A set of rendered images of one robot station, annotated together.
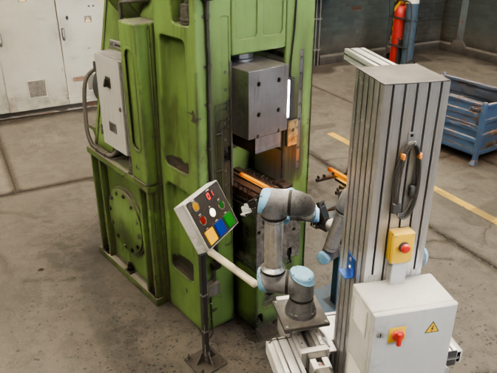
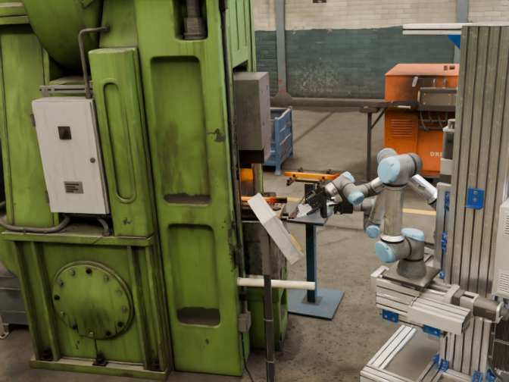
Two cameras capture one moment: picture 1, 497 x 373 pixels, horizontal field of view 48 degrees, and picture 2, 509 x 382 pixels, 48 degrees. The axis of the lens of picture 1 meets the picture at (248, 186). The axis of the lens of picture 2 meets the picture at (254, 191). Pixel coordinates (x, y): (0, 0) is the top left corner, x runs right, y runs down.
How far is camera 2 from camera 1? 2.10 m
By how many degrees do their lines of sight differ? 36
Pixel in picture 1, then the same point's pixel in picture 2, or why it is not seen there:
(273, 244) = (400, 209)
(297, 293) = (418, 250)
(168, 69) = (158, 96)
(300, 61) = not seen: hidden behind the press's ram
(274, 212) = (404, 175)
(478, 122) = (273, 136)
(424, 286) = not seen: outside the picture
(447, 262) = (346, 241)
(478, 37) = not seen: hidden behind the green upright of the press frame
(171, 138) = (167, 173)
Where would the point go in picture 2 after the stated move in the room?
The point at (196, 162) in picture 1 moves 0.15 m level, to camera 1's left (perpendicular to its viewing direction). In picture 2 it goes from (225, 184) to (201, 191)
